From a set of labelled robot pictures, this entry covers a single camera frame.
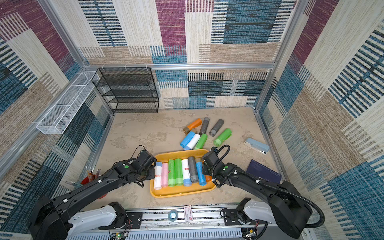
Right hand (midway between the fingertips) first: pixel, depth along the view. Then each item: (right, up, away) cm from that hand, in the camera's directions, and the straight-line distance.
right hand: (207, 169), depth 86 cm
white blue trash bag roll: (-27, -3, -5) cm, 28 cm away
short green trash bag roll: (-16, -4, -3) cm, 17 cm away
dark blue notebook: (+33, -2, +3) cm, 33 cm away
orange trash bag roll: (-7, +26, +24) cm, 36 cm away
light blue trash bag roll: (-12, +16, +15) cm, 25 cm away
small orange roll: (0, -4, -3) cm, 5 cm away
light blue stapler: (+32, +12, +10) cm, 36 cm away
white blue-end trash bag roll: (-8, +14, +13) cm, 21 cm away
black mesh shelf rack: (-55, +50, +22) cm, 77 cm away
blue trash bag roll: (-3, -4, -3) cm, 6 cm away
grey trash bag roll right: (+7, +22, +19) cm, 30 cm away
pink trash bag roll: (-24, -3, -1) cm, 24 cm away
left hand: (-29, 0, -5) cm, 30 cm away
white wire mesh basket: (-72, +27, -15) cm, 78 cm away
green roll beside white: (-3, +14, +13) cm, 19 cm away
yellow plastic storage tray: (-20, -10, -5) cm, 23 cm away
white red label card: (-11, -18, -11) cm, 24 cm away
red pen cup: (-60, -1, -10) cm, 61 cm away
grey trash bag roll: (0, +23, +21) cm, 31 cm away
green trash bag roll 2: (+14, +19, +16) cm, 28 cm away
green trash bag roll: (-20, -2, -1) cm, 20 cm away
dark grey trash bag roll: (-8, -2, -1) cm, 8 cm away
